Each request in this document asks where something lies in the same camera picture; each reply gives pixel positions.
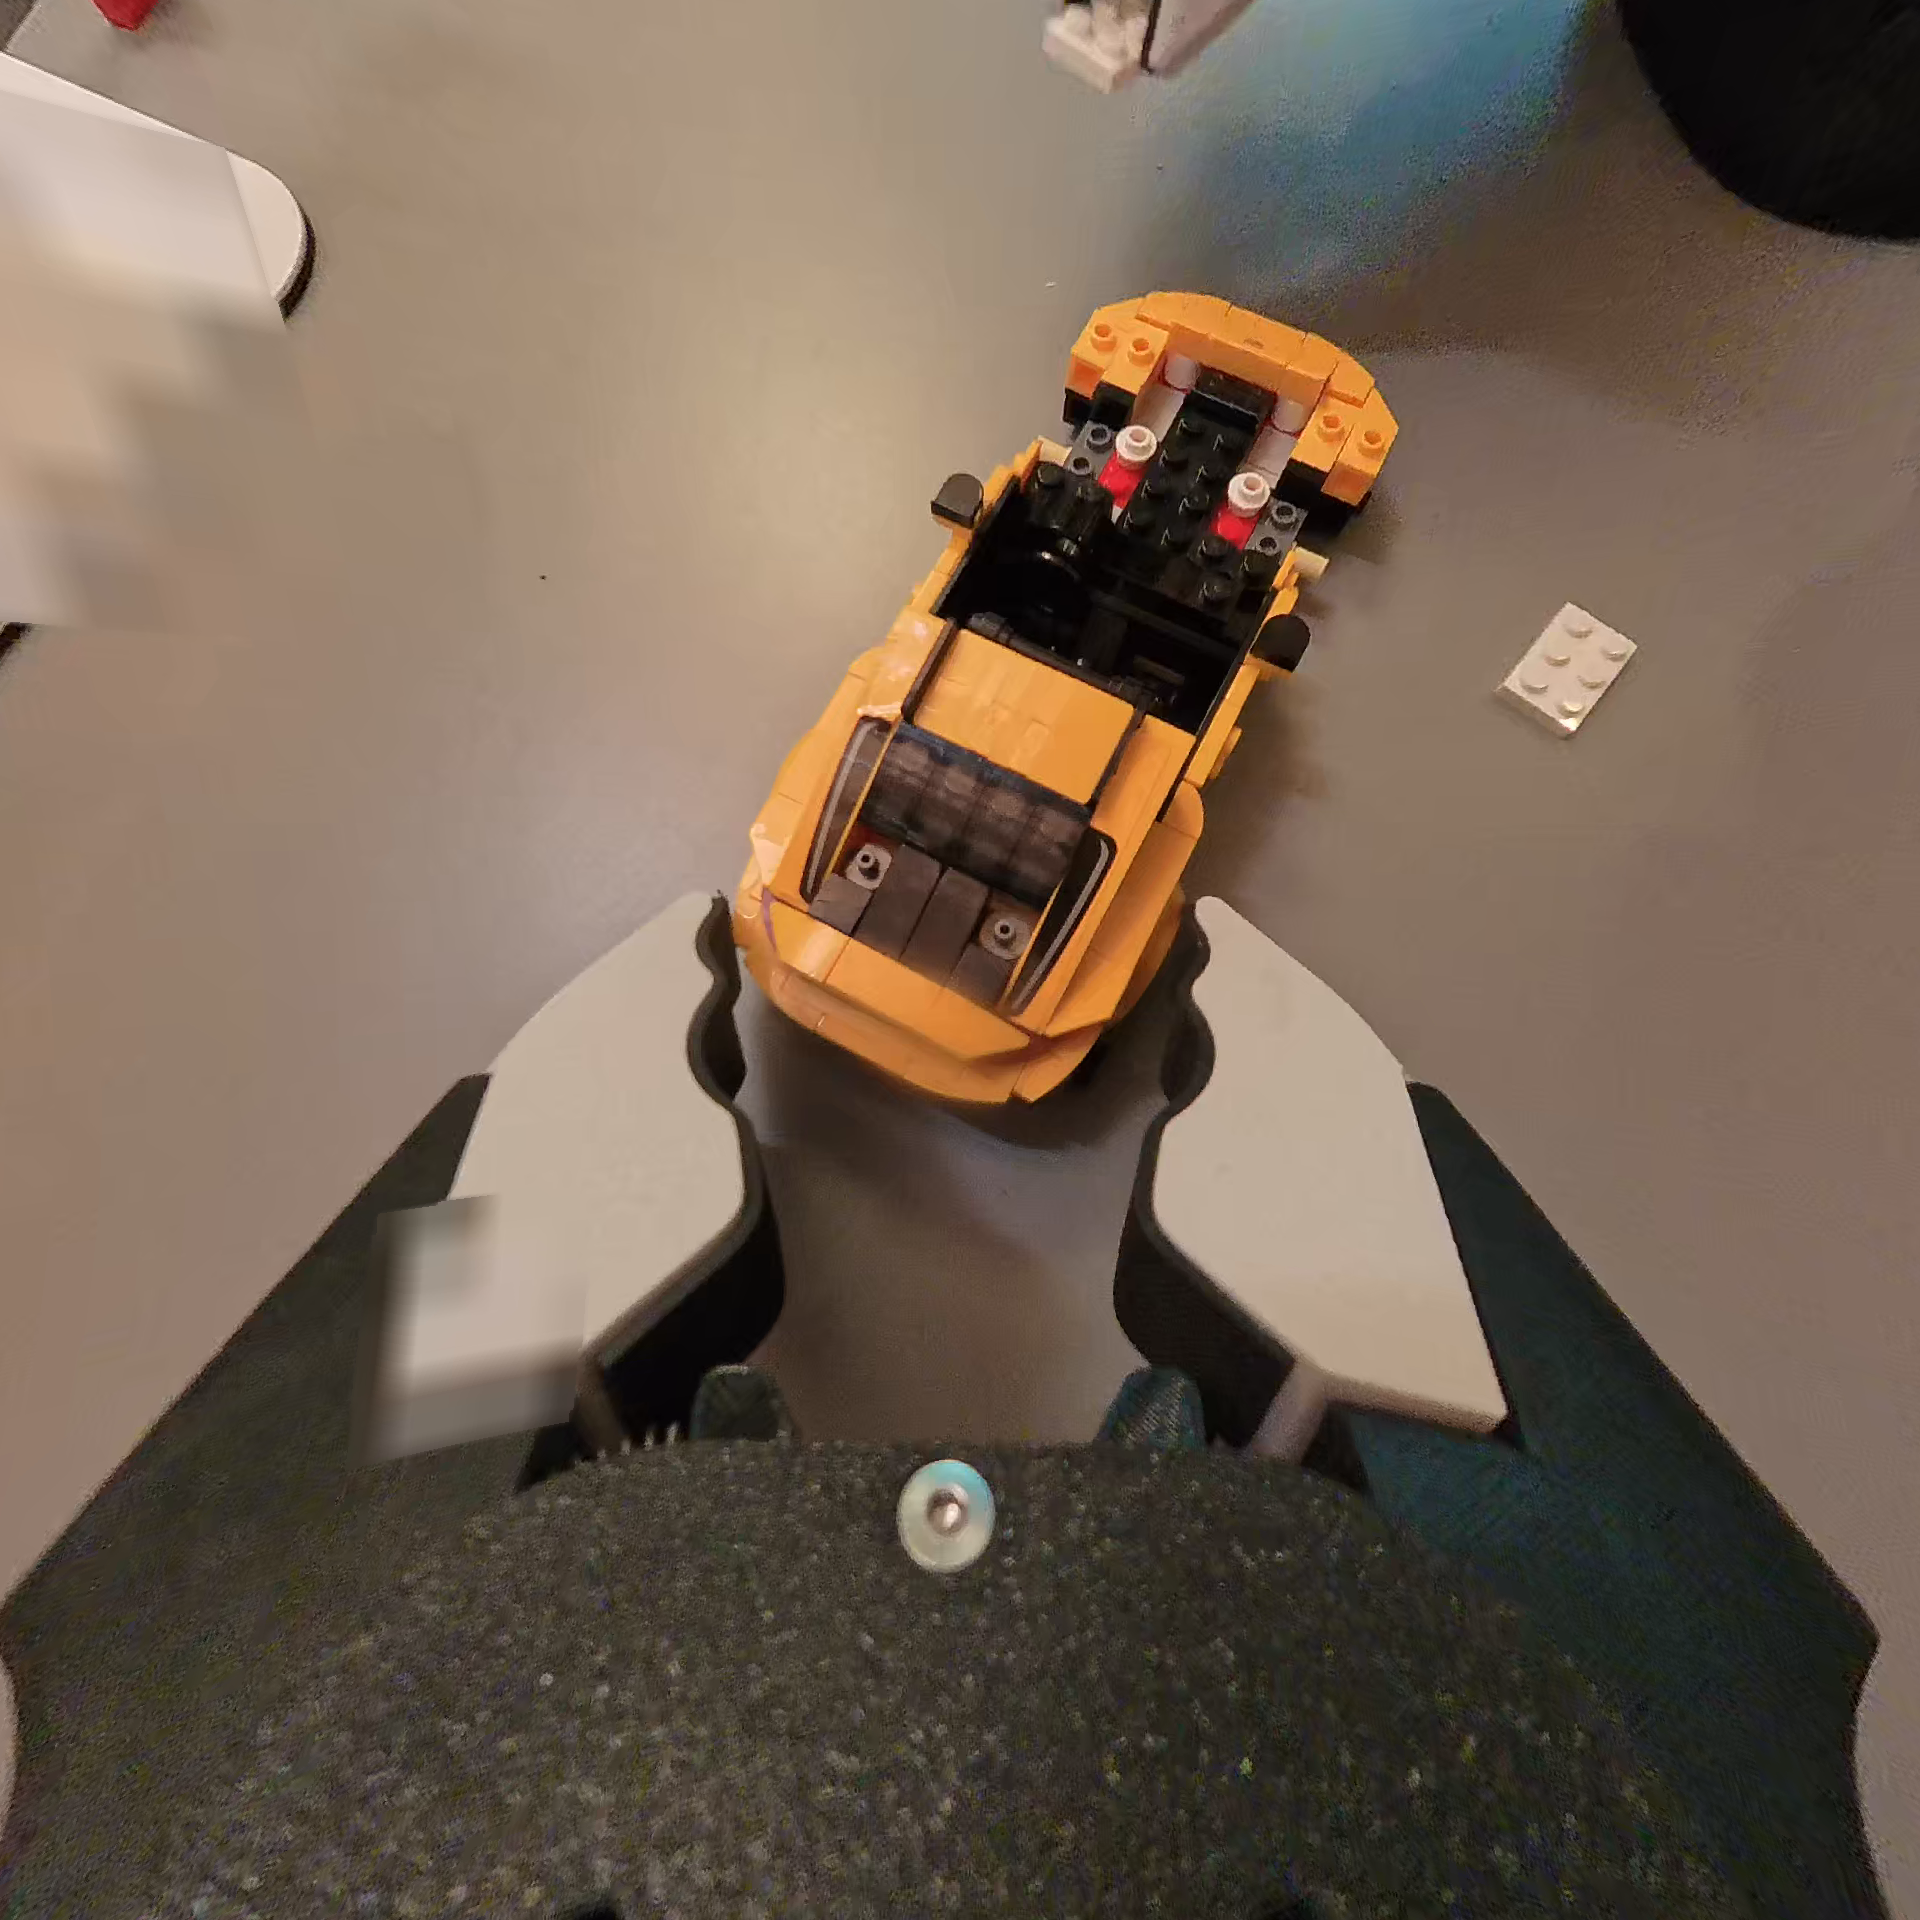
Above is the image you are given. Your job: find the white lego plate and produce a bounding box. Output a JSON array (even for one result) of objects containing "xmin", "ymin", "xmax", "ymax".
[
  {"xmin": 1041, "ymin": 0, "xmax": 1160, "ymax": 95},
  {"xmin": 1495, "ymin": 598, "xmax": 1640, "ymax": 740}
]

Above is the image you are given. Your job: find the orange lego car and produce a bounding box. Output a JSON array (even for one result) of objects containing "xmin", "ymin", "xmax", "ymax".
[{"xmin": 738, "ymin": 289, "xmax": 1404, "ymax": 1109}]

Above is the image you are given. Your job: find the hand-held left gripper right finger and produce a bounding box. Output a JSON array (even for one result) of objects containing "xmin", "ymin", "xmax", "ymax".
[{"xmin": 1112, "ymin": 894, "xmax": 1509, "ymax": 1461}]

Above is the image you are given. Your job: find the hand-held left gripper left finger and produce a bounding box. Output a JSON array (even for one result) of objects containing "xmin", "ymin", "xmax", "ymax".
[{"xmin": 448, "ymin": 887, "xmax": 789, "ymax": 1374}]

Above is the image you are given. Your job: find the white book stand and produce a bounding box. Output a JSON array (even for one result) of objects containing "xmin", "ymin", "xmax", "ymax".
[{"xmin": 0, "ymin": 53, "xmax": 317, "ymax": 325}]

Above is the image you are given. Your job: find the dark fleece garment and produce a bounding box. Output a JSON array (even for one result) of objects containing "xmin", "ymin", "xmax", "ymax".
[{"xmin": 1616, "ymin": 0, "xmax": 1920, "ymax": 243}]

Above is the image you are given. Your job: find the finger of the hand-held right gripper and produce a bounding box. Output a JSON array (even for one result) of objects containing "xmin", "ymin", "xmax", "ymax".
[{"xmin": 1143, "ymin": 0, "xmax": 1258, "ymax": 77}]

